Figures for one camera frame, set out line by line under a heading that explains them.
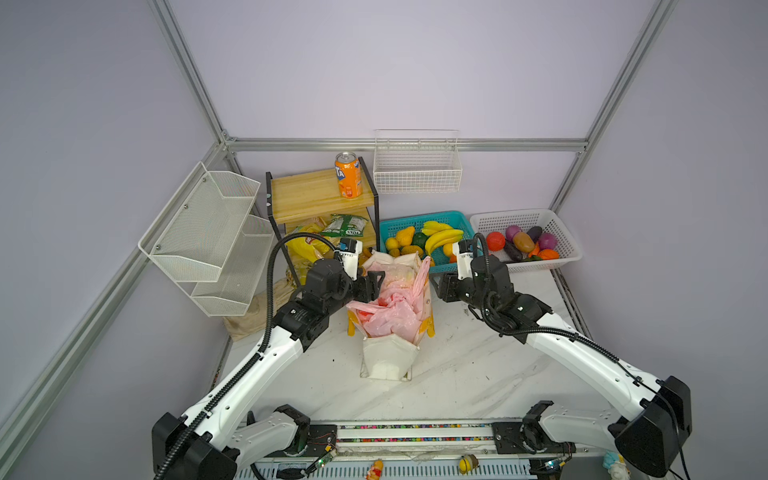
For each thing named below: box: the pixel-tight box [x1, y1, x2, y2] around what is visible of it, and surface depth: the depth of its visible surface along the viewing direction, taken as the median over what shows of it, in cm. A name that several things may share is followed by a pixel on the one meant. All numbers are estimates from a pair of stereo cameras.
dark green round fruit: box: [410, 232, 429, 249], surface depth 113 cm
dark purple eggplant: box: [504, 240, 523, 262], surface depth 112 cm
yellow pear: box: [396, 226, 415, 246], surface depth 113 cm
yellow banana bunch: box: [421, 221, 464, 255], surface depth 113 cm
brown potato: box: [513, 232, 535, 253], surface depth 110 cm
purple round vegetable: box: [538, 232, 558, 250], surface depth 110 cm
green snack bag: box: [320, 214, 368, 237], surface depth 90 cm
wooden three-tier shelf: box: [266, 157, 379, 252], surface depth 84 cm
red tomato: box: [486, 231, 506, 252], surface depth 112 cm
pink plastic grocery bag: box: [346, 256, 431, 342], surface depth 78 cm
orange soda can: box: [334, 151, 363, 199], surface depth 76 cm
